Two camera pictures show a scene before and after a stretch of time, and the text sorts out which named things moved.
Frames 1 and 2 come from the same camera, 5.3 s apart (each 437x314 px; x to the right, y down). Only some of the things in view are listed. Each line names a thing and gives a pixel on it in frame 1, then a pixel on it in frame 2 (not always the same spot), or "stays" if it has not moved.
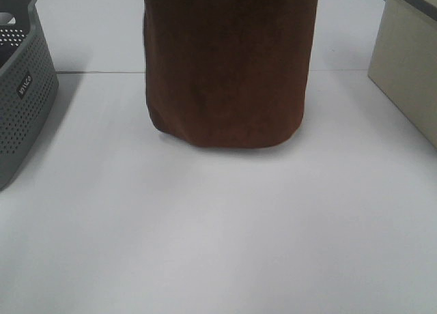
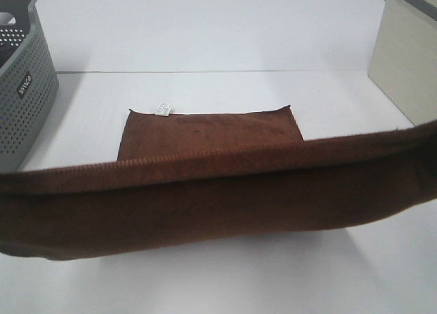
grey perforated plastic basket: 29,86 stays
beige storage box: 404,61 stays
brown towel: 228,66 → 190,177
